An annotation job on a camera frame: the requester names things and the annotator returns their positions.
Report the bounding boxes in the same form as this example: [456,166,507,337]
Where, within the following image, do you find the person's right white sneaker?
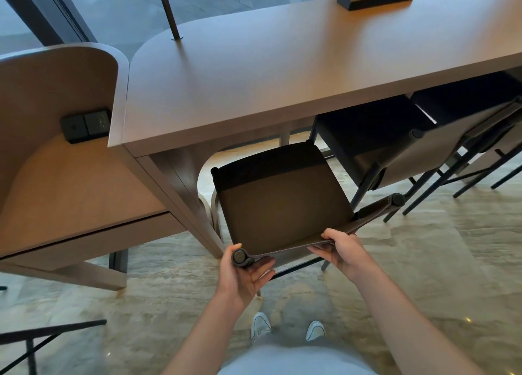
[305,321,326,342]

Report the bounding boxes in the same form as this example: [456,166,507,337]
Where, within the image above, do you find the person's left hand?
[218,243,276,305]

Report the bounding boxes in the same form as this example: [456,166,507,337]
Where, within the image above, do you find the person's right hand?
[307,228,373,282]

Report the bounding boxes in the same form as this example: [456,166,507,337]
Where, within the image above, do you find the person's right forearm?
[351,265,486,375]

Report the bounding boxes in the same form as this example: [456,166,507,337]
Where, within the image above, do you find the person's left forearm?
[162,291,241,375]

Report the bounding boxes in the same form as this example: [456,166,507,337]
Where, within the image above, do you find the curved wooden booth desk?
[0,43,187,291]

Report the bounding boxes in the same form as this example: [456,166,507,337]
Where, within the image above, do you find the brown bar chair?
[210,140,406,281]
[410,72,522,200]
[310,94,522,223]

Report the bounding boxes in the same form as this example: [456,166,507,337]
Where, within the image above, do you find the person's white sneaker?
[251,312,272,343]
[305,321,326,342]

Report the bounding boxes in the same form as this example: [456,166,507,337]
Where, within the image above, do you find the black metal chair frame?
[0,319,107,375]

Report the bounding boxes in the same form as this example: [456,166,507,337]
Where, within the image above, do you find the black wall socket panel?
[61,109,112,144]

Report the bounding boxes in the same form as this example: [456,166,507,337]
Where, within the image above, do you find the person's left white sneaker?
[251,312,272,343]

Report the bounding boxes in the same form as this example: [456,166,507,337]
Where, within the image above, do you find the person's light grey trousers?
[218,333,378,375]

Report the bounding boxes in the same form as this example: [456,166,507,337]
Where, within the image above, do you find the dark metal pole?
[154,0,183,41]

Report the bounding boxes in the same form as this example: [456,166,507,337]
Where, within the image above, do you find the long wooden bar table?
[108,0,522,259]

